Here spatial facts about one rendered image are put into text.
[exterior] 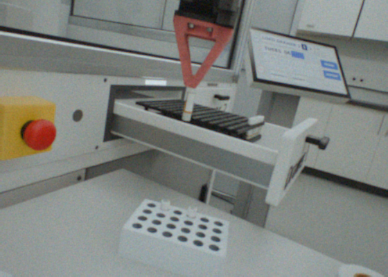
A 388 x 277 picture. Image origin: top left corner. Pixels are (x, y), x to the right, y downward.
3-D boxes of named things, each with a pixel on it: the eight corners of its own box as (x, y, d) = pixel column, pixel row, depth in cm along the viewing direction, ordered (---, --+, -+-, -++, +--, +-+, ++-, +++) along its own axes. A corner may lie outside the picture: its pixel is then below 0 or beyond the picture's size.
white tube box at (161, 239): (224, 245, 43) (229, 221, 42) (218, 287, 35) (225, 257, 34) (140, 221, 45) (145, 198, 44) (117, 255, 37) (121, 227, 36)
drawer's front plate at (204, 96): (226, 118, 111) (233, 88, 109) (188, 127, 86) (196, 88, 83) (222, 117, 112) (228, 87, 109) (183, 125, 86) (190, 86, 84)
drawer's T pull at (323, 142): (328, 144, 57) (330, 137, 57) (324, 151, 50) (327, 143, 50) (307, 138, 58) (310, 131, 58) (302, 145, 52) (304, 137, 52)
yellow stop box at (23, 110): (55, 153, 43) (60, 103, 42) (3, 164, 37) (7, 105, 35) (32, 143, 46) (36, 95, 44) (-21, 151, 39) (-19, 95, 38)
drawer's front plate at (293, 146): (304, 165, 70) (318, 119, 67) (276, 208, 44) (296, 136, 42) (296, 163, 70) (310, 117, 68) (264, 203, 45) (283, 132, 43)
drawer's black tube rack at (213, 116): (258, 149, 69) (265, 122, 67) (230, 166, 53) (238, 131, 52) (174, 123, 78) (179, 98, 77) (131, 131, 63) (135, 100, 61)
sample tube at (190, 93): (190, 120, 39) (198, 84, 38) (190, 122, 38) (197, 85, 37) (181, 118, 39) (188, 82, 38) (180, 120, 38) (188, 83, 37)
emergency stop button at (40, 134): (58, 149, 41) (61, 120, 40) (30, 154, 37) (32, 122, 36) (43, 143, 42) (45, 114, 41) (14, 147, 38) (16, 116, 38)
